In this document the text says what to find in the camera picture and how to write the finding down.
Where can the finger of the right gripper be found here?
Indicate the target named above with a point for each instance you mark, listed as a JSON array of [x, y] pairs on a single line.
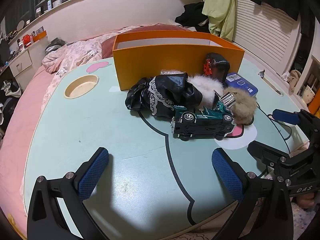
[[287, 117], [269, 156]]

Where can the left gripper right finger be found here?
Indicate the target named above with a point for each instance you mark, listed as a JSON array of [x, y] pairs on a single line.
[[264, 209]]

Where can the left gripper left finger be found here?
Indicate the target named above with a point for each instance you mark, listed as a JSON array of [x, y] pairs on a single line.
[[45, 218]]

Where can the beige furry plush toy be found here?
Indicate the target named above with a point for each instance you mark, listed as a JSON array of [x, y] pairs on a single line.
[[244, 107]]

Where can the green toy car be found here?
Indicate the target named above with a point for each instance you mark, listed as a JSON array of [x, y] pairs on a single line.
[[215, 122]]

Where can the black red pouch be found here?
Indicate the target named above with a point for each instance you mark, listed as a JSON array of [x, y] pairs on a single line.
[[216, 67]]

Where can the black lace garment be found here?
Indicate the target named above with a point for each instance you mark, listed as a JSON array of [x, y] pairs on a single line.
[[161, 93]]

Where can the metal clip on table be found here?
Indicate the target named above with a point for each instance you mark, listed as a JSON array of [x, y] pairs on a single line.
[[262, 74]]

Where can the green hanging jacket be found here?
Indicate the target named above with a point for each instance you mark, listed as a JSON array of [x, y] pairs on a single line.
[[221, 17]]

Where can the black clothes pile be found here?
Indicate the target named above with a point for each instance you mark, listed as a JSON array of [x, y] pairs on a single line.
[[193, 17]]

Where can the white bedside drawer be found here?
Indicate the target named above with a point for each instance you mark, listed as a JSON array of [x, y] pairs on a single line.
[[26, 63]]

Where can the pink floral blanket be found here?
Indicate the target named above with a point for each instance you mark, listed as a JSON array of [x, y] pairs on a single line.
[[71, 56]]

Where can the orange cardboard box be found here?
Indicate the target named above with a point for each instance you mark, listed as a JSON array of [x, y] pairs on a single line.
[[147, 53]]

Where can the grey bag on bed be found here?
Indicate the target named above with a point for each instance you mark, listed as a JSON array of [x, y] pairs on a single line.
[[54, 45]]

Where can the small orange box on shelf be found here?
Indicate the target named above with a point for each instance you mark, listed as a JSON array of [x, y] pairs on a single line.
[[39, 36]]

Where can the dark red pillow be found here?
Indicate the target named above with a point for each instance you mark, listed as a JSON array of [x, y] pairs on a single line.
[[107, 45]]

